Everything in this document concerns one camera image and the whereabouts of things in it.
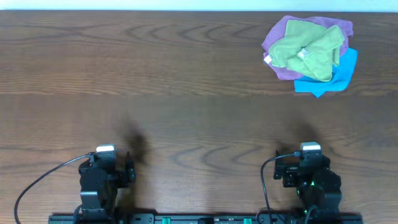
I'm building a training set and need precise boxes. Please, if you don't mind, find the purple cloth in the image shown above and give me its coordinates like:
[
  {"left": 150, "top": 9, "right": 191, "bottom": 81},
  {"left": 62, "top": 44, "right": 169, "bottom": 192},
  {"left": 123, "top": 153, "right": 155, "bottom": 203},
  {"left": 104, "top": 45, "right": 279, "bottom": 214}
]
[{"left": 261, "top": 16, "right": 354, "bottom": 80}]

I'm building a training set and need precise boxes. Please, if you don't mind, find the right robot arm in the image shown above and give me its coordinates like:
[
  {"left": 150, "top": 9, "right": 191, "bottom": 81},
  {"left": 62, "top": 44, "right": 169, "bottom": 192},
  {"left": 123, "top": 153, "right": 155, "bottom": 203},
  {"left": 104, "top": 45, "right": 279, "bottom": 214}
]
[{"left": 274, "top": 149, "right": 343, "bottom": 223}]

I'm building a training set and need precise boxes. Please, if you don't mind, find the green cloth on pile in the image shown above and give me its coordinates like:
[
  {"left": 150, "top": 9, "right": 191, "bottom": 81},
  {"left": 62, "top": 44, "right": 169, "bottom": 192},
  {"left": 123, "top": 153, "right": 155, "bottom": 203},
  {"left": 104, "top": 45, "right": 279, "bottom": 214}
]
[{"left": 269, "top": 20, "right": 326, "bottom": 68}]

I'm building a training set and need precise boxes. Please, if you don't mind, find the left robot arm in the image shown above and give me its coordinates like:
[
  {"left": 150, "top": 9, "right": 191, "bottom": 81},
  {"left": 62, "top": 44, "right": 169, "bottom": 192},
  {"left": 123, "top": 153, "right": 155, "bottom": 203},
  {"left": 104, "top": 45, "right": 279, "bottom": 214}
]
[{"left": 72, "top": 151, "right": 136, "bottom": 223}]

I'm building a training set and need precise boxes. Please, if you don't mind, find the green cloth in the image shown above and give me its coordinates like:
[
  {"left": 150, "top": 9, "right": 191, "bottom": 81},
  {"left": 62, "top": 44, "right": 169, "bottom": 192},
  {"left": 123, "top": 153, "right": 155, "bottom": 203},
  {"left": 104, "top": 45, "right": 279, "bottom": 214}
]
[
  {"left": 287, "top": 25, "right": 345, "bottom": 82},
  {"left": 269, "top": 20, "right": 326, "bottom": 68}
]

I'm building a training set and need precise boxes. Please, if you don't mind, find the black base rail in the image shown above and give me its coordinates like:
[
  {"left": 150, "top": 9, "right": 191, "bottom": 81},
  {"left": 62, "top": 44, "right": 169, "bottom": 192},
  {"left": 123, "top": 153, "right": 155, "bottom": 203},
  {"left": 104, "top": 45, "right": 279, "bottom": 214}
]
[{"left": 48, "top": 213, "right": 364, "bottom": 224}]

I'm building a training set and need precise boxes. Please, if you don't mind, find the blue cloth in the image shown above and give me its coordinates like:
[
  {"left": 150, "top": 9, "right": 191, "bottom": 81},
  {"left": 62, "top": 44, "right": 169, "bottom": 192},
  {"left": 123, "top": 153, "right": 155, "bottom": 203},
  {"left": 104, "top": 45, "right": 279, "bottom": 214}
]
[{"left": 294, "top": 48, "right": 358, "bottom": 98}]

